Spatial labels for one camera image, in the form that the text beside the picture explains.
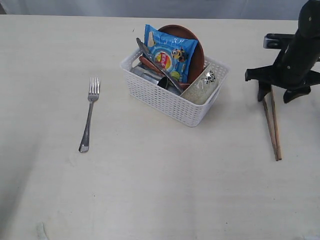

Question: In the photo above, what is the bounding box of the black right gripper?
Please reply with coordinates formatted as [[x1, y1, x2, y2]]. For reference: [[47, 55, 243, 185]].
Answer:
[[244, 47, 320, 104]]

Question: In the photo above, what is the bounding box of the brown wooden spoon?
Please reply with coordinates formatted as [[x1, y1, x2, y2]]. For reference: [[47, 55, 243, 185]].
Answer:
[[138, 55, 191, 90]]

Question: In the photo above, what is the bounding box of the silver table knife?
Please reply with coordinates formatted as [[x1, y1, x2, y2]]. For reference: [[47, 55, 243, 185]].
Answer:
[[136, 37, 184, 94]]

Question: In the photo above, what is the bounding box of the silver fork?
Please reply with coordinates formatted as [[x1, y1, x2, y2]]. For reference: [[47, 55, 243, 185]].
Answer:
[[78, 77, 100, 153]]

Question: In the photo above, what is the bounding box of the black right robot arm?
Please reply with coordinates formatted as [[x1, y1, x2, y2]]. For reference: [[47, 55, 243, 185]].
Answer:
[[245, 0, 320, 104]]

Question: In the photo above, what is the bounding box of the clear glass bowl with flowers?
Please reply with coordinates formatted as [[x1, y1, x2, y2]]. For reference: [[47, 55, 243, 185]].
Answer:
[[180, 65, 219, 105]]

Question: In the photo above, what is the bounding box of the brown round plate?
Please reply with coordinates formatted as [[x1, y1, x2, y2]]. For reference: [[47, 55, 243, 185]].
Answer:
[[158, 24, 205, 84]]

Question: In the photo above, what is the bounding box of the blue chips bag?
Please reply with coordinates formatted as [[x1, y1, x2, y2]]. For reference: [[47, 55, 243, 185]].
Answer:
[[144, 24, 198, 83]]

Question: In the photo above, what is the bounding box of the white perforated plastic basket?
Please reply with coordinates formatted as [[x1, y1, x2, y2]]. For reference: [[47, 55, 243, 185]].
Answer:
[[120, 49, 230, 128]]

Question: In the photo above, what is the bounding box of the metal cup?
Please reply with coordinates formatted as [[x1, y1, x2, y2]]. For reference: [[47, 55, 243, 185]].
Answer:
[[130, 63, 181, 96]]

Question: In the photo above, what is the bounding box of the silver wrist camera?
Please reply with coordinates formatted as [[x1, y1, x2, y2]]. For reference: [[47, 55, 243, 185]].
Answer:
[[262, 33, 320, 62]]

